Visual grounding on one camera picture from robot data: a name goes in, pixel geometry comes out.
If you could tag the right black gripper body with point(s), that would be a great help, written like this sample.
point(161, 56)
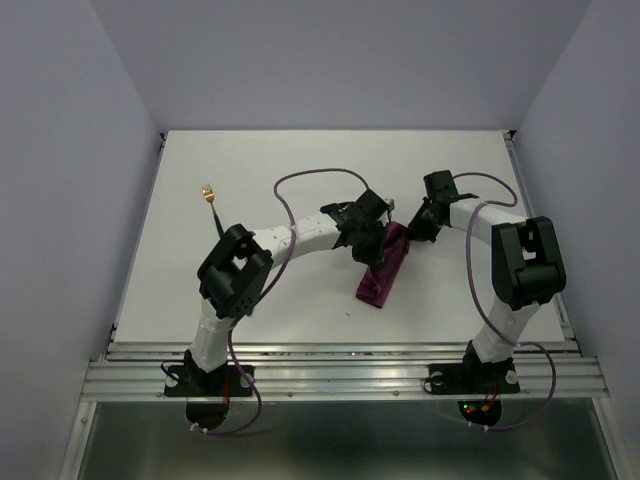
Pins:
point(428, 204)

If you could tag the gold fork dark handle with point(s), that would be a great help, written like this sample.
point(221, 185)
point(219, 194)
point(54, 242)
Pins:
point(209, 197)

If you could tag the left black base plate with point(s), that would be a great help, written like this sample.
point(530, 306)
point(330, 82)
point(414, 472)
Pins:
point(225, 382)

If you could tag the purple cloth napkin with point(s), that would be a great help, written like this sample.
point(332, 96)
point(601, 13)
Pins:
point(377, 282)

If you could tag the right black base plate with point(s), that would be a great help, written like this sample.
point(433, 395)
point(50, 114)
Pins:
point(458, 379)

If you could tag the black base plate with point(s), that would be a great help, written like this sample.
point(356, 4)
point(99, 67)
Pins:
point(458, 379)
point(225, 382)

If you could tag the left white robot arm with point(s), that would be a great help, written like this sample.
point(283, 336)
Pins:
point(233, 276)

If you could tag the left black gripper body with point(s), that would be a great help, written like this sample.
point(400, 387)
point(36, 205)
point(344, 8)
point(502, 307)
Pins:
point(368, 231)

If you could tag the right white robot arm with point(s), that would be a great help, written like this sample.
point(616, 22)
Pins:
point(527, 272)

